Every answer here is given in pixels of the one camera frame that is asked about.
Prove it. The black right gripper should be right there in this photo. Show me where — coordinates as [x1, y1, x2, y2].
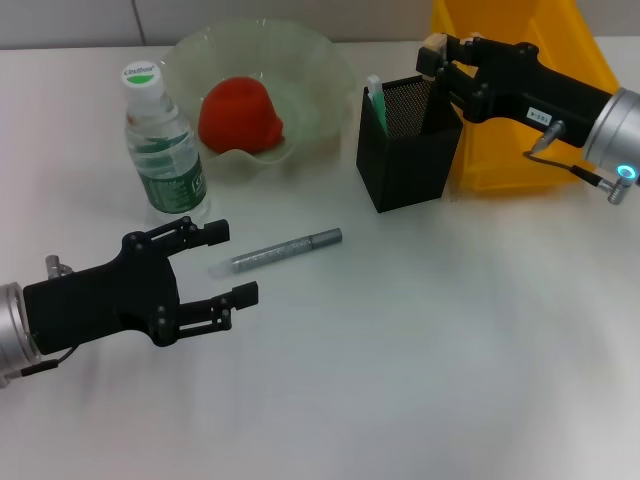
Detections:
[416, 34, 614, 149]

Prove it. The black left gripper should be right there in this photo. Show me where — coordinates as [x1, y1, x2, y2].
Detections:
[23, 217, 260, 356]

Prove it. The small wooden pencil sharpener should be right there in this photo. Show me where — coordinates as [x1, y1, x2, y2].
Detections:
[421, 32, 449, 81]

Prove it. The grey marker pen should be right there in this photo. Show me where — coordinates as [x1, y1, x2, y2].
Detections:
[208, 227, 345, 281]

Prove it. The green utility knife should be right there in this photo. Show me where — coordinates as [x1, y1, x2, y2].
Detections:
[364, 74, 391, 140]

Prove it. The clear bottle with green label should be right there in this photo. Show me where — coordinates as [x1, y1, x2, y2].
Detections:
[121, 59, 211, 224]

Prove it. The black mesh pen holder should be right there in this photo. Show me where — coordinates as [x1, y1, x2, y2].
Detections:
[355, 73, 465, 215]

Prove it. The green glass fruit plate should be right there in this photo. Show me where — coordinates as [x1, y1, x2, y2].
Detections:
[159, 18, 357, 174]

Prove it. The yellow plastic bin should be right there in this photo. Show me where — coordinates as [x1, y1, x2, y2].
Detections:
[429, 0, 615, 194]

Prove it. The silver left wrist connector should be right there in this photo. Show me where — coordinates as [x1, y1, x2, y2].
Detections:
[44, 253, 75, 279]

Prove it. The right arm cable with plug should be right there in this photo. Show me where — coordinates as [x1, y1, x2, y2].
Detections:
[522, 119, 635, 205]

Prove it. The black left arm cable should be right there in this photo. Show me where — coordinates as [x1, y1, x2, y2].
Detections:
[0, 346, 77, 377]

